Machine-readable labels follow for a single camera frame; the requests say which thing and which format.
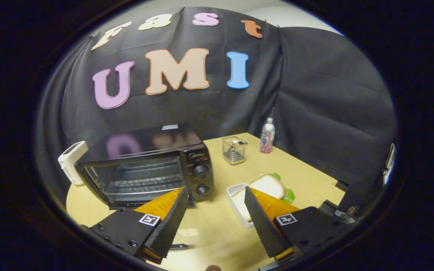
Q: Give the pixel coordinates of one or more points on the black toaster oven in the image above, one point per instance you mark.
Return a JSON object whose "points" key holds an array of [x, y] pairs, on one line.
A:
{"points": [[145, 145]]}

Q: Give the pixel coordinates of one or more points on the black table clamp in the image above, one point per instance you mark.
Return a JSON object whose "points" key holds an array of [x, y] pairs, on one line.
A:
{"points": [[342, 185]]}

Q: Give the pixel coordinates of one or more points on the pink and silver bottle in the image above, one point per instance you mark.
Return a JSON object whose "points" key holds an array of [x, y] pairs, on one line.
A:
{"points": [[267, 135]]}

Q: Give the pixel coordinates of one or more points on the white plastic device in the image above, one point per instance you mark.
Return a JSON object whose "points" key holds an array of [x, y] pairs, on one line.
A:
{"points": [[72, 162]]}

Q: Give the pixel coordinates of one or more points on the white bread lettuce sandwich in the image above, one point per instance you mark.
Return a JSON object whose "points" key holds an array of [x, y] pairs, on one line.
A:
{"points": [[269, 186]]}

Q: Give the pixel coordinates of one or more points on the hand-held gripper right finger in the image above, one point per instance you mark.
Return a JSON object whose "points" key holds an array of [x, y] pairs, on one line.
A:
{"points": [[264, 226]]}

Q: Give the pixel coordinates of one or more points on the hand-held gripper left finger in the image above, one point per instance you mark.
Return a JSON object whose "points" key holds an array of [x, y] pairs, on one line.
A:
{"points": [[166, 226]]}

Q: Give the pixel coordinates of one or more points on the black backdrop cloth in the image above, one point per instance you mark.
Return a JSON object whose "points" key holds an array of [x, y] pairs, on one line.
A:
{"points": [[315, 94]]}

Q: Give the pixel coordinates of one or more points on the white rectangular tray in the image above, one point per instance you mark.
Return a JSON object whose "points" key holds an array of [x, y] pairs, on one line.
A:
{"points": [[236, 203]]}

